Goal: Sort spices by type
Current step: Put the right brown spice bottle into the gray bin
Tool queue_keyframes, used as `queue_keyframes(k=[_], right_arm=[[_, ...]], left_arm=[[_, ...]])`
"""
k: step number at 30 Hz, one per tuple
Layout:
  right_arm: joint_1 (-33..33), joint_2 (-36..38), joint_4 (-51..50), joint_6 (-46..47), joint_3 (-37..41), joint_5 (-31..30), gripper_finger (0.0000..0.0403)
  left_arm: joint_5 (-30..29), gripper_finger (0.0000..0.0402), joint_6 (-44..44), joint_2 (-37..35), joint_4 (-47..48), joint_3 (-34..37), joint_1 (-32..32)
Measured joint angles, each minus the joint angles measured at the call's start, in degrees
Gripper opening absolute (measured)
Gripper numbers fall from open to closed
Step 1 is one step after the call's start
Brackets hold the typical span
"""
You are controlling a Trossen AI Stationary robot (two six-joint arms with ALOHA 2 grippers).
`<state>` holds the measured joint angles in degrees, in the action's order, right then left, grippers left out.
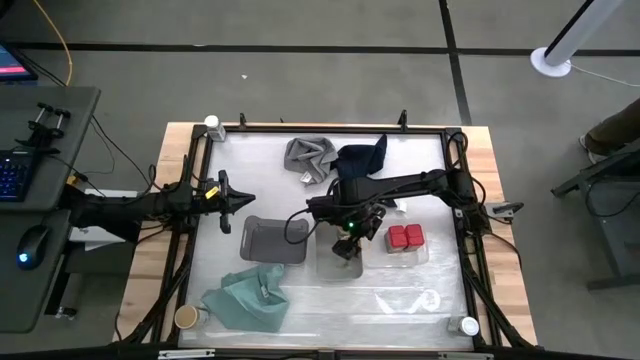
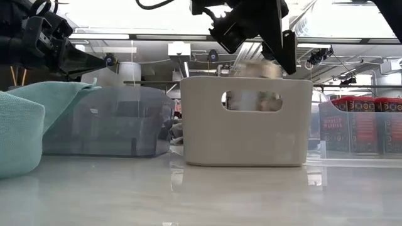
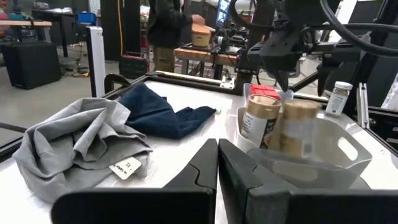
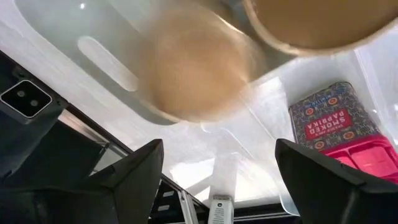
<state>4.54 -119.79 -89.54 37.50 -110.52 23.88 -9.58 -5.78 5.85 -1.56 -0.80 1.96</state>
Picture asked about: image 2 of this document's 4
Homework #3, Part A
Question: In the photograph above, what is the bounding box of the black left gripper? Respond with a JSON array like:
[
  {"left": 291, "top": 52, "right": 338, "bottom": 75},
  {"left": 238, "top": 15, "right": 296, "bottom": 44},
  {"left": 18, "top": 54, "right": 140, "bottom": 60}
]
[{"left": 0, "top": 33, "right": 107, "bottom": 80}]

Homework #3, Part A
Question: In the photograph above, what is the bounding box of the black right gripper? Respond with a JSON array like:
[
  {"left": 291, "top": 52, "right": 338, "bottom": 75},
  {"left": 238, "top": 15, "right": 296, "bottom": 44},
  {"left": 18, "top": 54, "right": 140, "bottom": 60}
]
[{"left": 190, "top": 0, "right": 298, "bottom": 76}]

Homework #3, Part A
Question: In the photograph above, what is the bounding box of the light grey item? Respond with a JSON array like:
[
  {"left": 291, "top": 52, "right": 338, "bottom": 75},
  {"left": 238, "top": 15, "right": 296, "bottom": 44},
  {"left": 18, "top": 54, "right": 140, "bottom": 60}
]
[{"left": 226, "top": 59, "right": 283, "bottom": 112}]

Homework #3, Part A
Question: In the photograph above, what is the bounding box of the black round fixture blue centre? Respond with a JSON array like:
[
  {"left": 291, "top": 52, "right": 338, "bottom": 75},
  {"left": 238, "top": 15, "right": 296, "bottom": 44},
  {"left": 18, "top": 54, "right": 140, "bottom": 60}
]
[
  {"left": 207, "top": 49, "right": 220, "bottom": 63},
  {"left": 104, "top": 53, "right": 120, "bottom": 68}
]

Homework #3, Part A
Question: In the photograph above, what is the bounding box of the black ceiling fixture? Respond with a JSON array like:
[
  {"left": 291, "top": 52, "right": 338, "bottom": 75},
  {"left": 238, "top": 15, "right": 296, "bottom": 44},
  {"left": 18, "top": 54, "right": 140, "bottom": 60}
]
[{"left": 307, "top": 46, "right": 334, "bottom": 66}]

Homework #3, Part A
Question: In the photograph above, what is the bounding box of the smoky grey transparent bin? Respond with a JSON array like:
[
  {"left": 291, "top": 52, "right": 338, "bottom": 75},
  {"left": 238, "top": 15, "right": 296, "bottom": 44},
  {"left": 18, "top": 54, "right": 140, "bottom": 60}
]
[{"left": 41, "top": 85, "right": 176, "bottom": 158}]

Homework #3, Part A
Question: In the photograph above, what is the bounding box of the teal cloth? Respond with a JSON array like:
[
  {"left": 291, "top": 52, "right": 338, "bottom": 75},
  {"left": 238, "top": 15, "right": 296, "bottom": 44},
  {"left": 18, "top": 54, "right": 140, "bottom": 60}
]
[{"left": 0, "top": 80, "right": 102, "bottom": 180}]

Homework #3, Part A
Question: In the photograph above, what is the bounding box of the white plastic bin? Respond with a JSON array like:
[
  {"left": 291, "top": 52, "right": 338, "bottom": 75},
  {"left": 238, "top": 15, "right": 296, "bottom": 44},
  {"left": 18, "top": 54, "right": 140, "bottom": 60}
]
[{"left": 180, "top": 75, "right": 314, "bottom": 168}]

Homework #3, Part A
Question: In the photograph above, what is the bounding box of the clear plastic bin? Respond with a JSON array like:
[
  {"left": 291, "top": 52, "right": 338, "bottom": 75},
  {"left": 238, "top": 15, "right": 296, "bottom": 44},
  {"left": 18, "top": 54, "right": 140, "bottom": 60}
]
[{"left": 308, "top": 90, "right": 402, "bottom": 161}]

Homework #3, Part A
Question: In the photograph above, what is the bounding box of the white ceiling box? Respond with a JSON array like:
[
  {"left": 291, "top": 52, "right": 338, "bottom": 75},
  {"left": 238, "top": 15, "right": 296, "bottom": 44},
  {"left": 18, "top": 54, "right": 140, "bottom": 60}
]
[{"left": 167, "top": 41, "right": 192, "bottom": 63}]

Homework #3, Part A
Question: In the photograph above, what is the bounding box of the red spice tin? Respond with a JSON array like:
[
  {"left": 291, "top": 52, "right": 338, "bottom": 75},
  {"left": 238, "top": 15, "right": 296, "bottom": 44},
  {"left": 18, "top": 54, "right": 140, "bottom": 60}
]
[
  {"left": 319, "top": 95, "right": 379, "bottom": 154},
  {"left": 374, "top": 97, "right": 402, "bottom": 154}
]

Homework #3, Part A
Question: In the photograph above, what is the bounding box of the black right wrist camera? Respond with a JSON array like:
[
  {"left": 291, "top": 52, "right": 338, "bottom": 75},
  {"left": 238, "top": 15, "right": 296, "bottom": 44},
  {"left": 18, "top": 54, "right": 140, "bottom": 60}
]
[{"left": 209, "top": 12, "right": 254, "bottom": 55}]

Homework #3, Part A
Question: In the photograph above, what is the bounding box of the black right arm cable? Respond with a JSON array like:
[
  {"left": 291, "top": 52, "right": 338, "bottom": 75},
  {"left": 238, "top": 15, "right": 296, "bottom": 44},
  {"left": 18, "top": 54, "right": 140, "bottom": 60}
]
[{"left": 134, "top": 0, "right": 176, "bottom": 11}]

